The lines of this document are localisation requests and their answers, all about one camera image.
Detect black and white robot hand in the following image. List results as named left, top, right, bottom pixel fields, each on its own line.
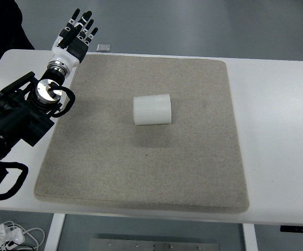
left=49, top=9, right=98, bottom=72

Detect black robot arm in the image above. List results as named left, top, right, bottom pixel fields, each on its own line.
left=0, top=60, right=75, bottom=160

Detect beige felt mat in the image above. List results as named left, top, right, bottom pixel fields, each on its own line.
left=34, top=54, right=250, bottom=213

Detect white table leg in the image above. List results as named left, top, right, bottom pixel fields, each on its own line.
left=44, top=213, right=66, bottom=251
left=242, top=223, right=258, bottom=251

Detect black table control panel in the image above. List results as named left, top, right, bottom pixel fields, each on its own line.
left=280, top=225, right=303, bottom=233

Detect white cable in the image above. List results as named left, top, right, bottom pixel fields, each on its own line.
left=0, top=221, right=46, bottom=251

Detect small silver floor plate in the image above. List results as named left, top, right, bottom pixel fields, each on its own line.
left=97, top=43, right=111, bottom=52

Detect white table leg right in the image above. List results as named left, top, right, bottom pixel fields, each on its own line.
left=242, top=223, right=258, bottom=251

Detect white cup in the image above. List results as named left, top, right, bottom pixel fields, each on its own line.
left=132, top=94, right=172, bottom=126

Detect white table leg left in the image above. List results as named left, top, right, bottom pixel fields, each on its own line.
left=44, top=213, right=66, bottom=251

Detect dark object at left edge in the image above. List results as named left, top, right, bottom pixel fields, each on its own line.
left=0, top=1, right=34, bottom=59

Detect black braided cable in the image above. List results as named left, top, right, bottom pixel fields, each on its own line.
left=0, top=161, right=29, bottom=201

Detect white power adapter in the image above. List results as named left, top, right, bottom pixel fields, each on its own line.
left=0, top=224, right=25, bottom=244

